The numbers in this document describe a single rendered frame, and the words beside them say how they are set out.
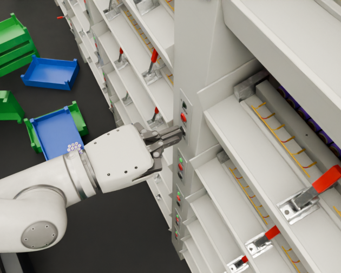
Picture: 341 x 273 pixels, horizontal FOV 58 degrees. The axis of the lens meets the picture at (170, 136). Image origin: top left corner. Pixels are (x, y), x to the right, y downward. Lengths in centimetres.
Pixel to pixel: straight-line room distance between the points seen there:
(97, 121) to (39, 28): 99
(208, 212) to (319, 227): 42
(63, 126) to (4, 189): 126
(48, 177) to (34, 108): 154
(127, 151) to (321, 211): 30
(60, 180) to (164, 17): 33
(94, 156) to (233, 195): 26
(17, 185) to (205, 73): 33
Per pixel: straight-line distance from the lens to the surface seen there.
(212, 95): 43
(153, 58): 70
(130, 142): 54
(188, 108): 50
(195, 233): 96
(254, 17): 30
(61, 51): 233
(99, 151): 53
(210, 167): 61
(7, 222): 45
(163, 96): 71
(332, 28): 29
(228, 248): 76
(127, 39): 85
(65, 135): 176
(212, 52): 38
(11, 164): 186
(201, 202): 78
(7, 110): 205
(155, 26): 58
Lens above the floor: 147
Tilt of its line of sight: 57 degrees down
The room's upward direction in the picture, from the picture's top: straight up
